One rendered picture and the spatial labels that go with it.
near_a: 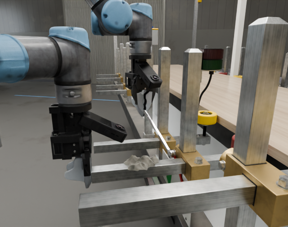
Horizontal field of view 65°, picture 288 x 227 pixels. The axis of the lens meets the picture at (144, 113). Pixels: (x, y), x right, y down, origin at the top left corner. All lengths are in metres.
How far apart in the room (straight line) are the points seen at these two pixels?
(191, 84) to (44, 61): 0.33
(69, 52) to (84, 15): 7.14
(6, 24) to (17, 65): 8.85
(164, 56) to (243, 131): 0.49
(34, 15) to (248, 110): 8.35
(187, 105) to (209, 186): 0.29
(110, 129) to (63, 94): 0.12
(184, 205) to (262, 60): 0.22
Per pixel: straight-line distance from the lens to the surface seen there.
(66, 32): 0.47
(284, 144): 0.70
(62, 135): 0.51
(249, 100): 0.36
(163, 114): 0.84
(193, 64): 0.57
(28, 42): 0.43
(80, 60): 0.47
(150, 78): 0.71
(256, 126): 0.37
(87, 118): 0.50
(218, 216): 0.83
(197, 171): 0.58
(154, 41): 1.04
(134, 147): 0.82
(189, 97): 0.58
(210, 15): 6.84
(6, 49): 0.41
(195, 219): 0.68
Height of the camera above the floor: 1.14
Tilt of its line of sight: 16 degrees down
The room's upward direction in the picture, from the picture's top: straight up
